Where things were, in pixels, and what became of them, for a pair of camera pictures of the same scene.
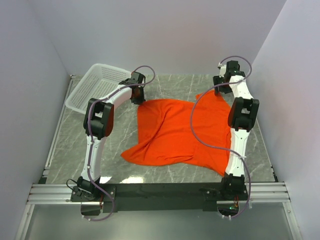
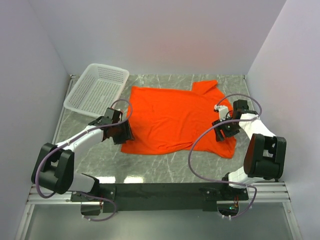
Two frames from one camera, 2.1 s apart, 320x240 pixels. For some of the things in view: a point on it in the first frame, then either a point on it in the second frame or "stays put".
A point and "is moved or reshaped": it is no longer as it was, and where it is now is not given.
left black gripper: (139, 101) → (127, 134)
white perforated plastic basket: (95, 83) stays put
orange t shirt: (165, 136) is moved or reshaped
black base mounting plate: (159, 197) stays put
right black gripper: (225, 90) → (219, 136)
